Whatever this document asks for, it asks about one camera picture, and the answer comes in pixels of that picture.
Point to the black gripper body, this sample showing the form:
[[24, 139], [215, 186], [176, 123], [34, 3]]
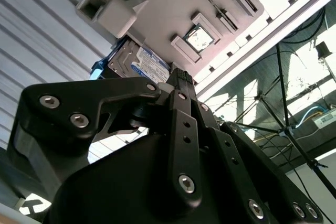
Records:
[[118, 187]]

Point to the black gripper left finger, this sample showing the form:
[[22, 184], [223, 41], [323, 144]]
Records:
[[78, 95]]

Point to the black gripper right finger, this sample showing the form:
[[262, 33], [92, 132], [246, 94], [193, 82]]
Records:
[[244, 182]]

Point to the hard disk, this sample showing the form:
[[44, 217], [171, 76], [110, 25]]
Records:
[[131, 58]]

